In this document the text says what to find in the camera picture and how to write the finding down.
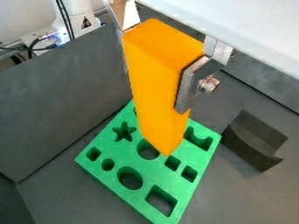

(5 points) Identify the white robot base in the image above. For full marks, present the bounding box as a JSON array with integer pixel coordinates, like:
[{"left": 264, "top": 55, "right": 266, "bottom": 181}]
[{"left": 21, "top": 0, "right": 101, "bottom": 59}]

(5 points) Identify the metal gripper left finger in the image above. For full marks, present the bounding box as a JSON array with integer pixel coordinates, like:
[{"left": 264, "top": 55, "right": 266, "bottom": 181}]
[{"left": 103, "top": 0, "right": 128, "bottom": 74}]

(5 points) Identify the orange rectangular block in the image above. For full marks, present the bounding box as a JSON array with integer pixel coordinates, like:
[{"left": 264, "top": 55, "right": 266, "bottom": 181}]
[{"left": 123, "top": 18, "right": 203, "bottom": 156}]

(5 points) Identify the black curved foam piece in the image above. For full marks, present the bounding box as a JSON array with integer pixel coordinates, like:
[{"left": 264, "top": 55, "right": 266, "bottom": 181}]
[{"left": 220, "top": 109, "right": 288, "bottom": 172}]

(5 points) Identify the dark grey foam panel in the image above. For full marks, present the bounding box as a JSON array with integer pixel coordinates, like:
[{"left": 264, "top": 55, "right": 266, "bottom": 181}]
[{"left": 0, "top": 24, "right": 132, "bottom": 183}]

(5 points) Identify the black cable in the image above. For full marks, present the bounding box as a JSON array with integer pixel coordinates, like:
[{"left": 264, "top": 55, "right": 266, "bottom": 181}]
[{"left": 0, "top": 0, "right": 75, "bottom": 60}]

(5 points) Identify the green shape-sorter board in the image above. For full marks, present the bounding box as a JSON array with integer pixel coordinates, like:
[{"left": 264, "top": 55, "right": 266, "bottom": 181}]
[{"left": 75, "top": 102, "right": 220, "bottom": 224}]

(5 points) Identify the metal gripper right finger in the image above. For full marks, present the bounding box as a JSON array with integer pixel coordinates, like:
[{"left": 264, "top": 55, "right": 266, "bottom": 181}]
[{"left": 173, "top": 36, "right": 234, "bottom": 114}]

